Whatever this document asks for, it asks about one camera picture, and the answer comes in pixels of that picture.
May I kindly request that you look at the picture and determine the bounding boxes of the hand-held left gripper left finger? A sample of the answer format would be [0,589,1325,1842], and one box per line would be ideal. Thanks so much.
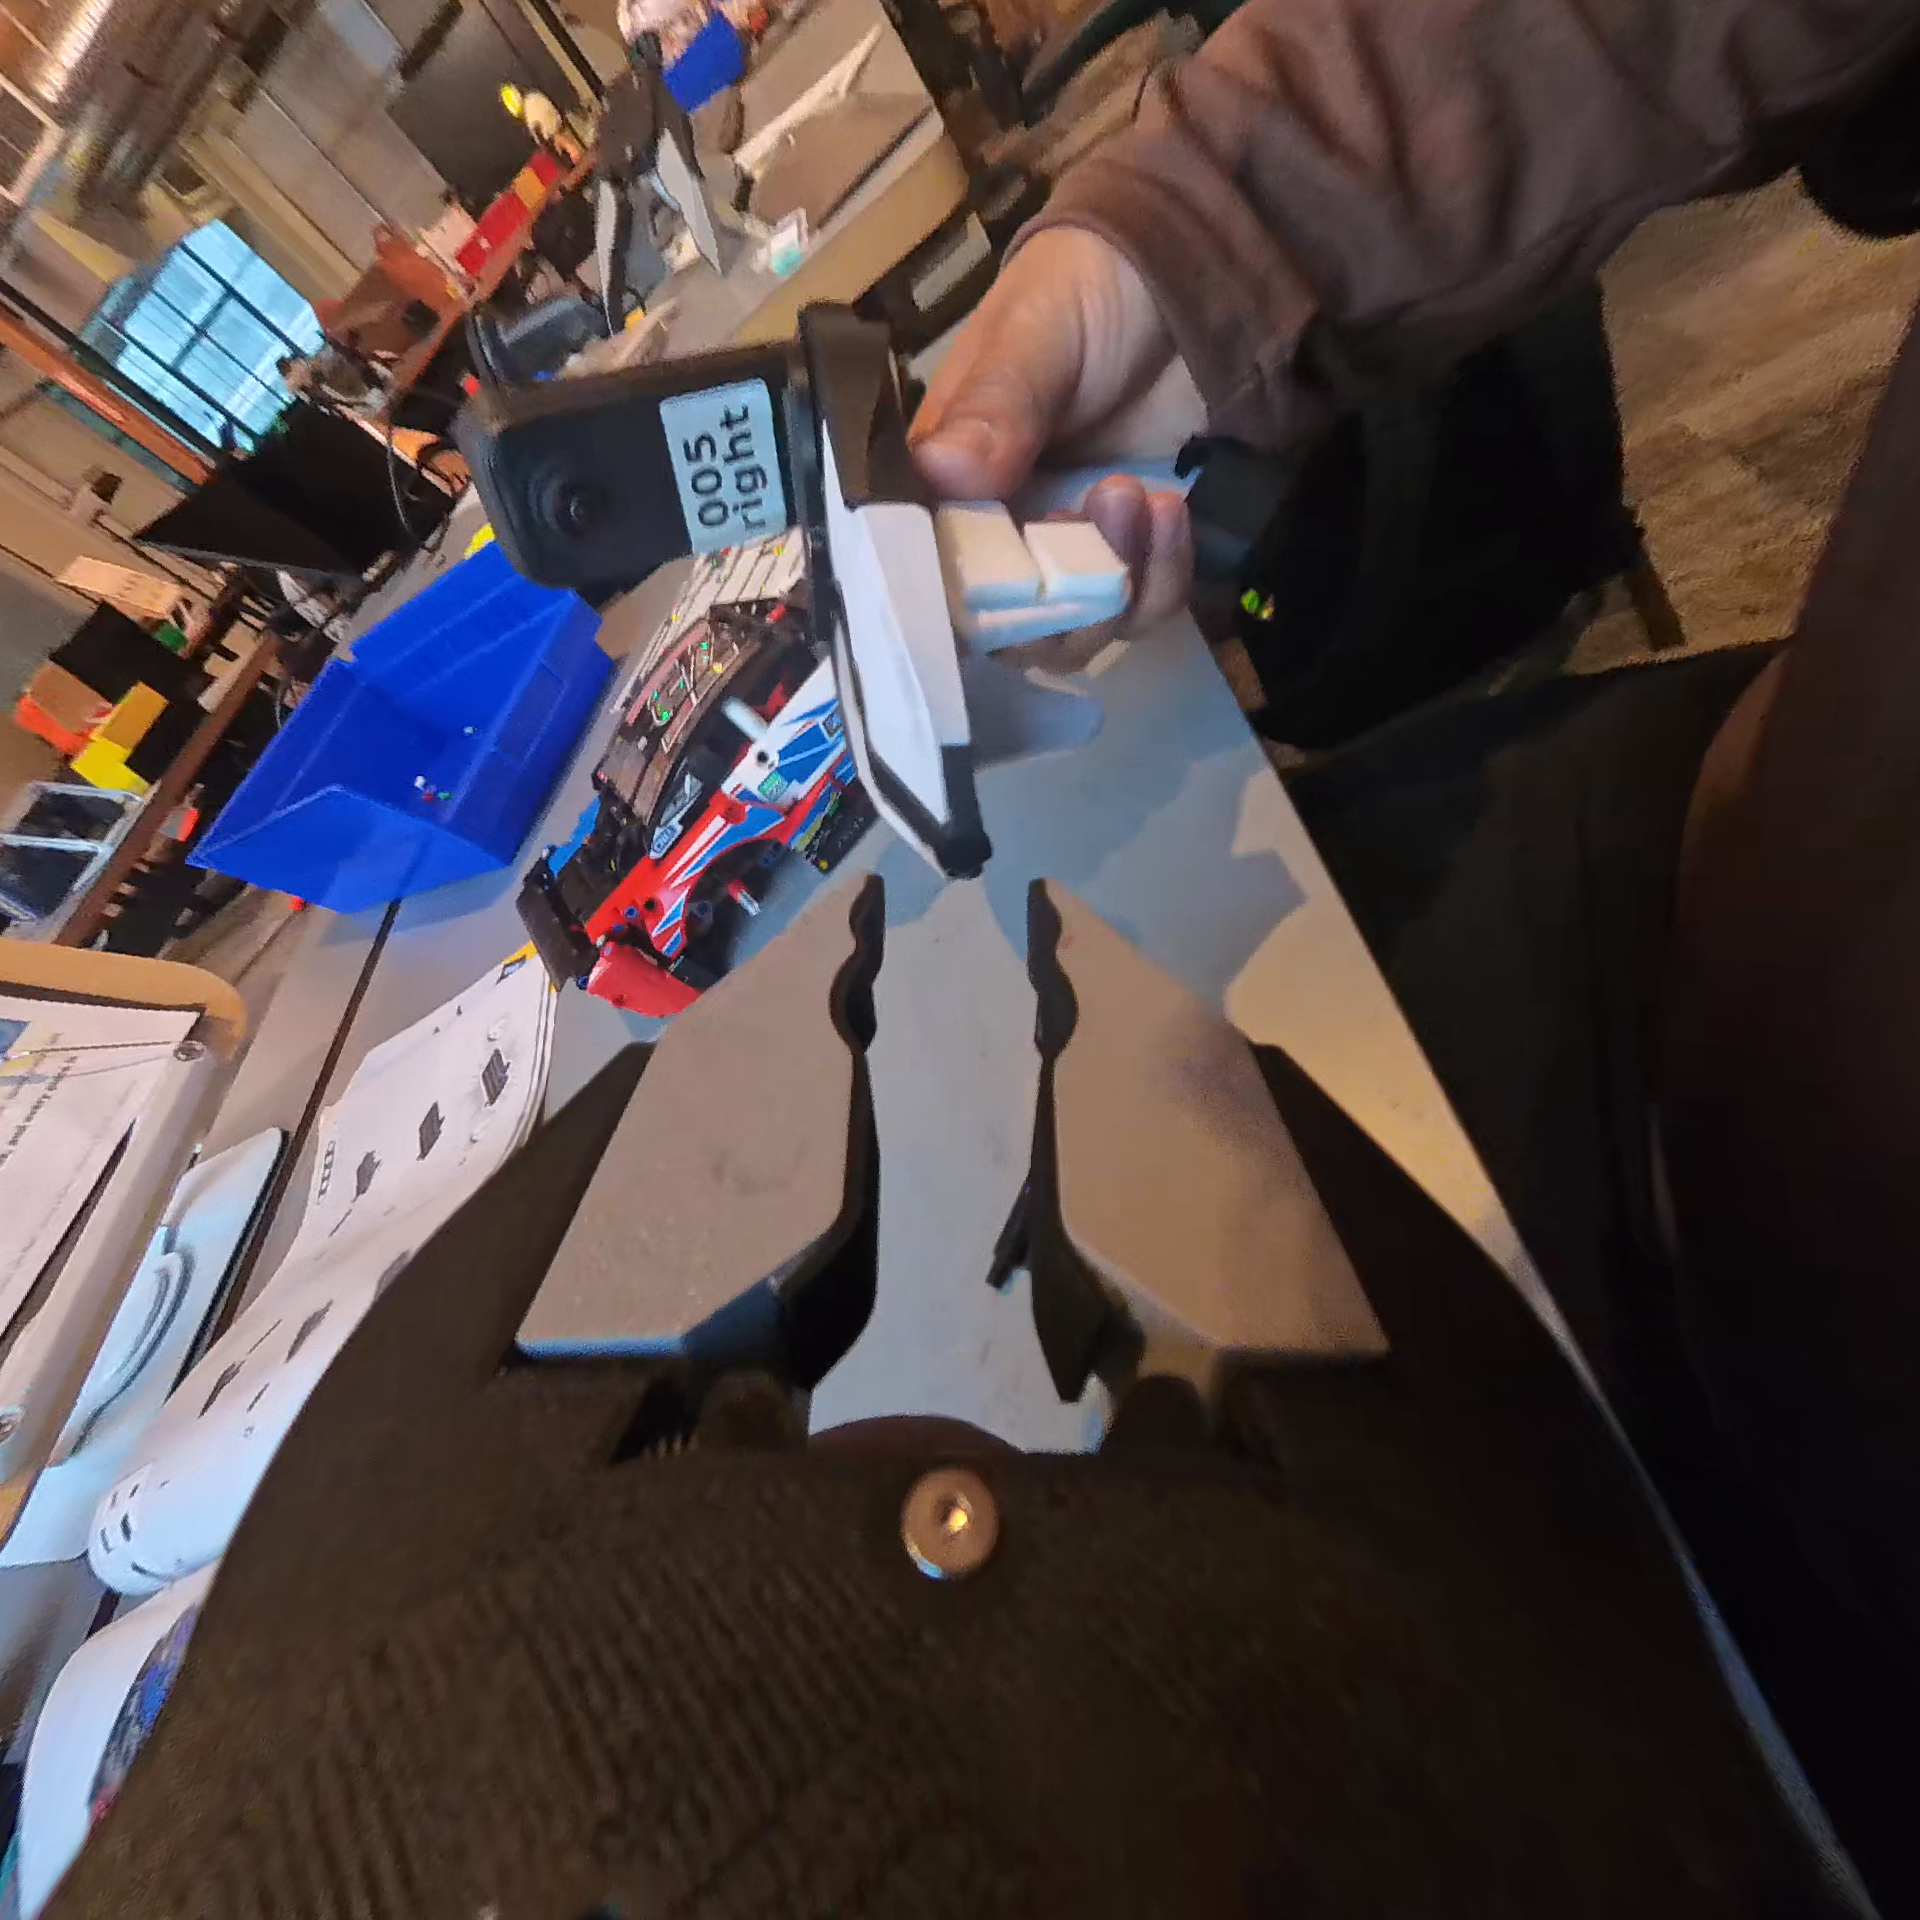
[514,875,893,1438]

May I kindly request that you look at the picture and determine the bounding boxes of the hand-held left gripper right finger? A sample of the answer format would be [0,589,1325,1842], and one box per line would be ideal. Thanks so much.
[988,875,1393,1450]

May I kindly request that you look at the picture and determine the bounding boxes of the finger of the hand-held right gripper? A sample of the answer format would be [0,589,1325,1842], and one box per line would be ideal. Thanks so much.
[820,501,999,884]

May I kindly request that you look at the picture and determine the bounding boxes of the holographic sticker sheet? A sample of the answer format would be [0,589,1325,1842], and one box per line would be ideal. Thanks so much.
[663,543,827,653]

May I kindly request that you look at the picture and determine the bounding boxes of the person's right forearm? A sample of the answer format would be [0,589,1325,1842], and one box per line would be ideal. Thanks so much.
[1020,0,1920,446]

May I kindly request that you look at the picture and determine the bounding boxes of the grey desk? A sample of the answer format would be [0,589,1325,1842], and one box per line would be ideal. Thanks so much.
[226,589,1878,1920]

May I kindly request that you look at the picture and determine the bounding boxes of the person's right hand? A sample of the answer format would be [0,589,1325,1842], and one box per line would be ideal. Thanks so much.
[905,233,1210,677]

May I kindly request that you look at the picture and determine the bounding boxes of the red toy brick race car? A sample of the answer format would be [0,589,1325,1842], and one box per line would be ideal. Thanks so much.
[514,593,885,1023]

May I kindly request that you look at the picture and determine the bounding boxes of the open instruction booklet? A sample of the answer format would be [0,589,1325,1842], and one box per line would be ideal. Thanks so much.
[0,952,561,1920]

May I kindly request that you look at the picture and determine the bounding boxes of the blue plastic bin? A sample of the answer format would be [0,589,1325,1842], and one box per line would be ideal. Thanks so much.
[185,543,624,913]

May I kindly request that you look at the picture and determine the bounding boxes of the background workbench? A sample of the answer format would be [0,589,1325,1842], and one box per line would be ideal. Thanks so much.
[701,35,980,349]

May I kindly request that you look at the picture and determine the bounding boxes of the large paned window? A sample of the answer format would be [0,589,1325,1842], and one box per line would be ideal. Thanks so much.
[79,223,329,446]

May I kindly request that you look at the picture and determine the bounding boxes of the wooden board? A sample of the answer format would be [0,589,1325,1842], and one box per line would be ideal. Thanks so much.
[0,937,246,1504]

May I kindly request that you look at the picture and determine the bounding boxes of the black office chair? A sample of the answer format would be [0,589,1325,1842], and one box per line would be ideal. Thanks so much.
[1202,286,1651,756]

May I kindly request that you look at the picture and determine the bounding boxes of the printed instruction sheet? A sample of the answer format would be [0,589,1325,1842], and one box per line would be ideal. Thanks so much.
[0,997,208,1339]

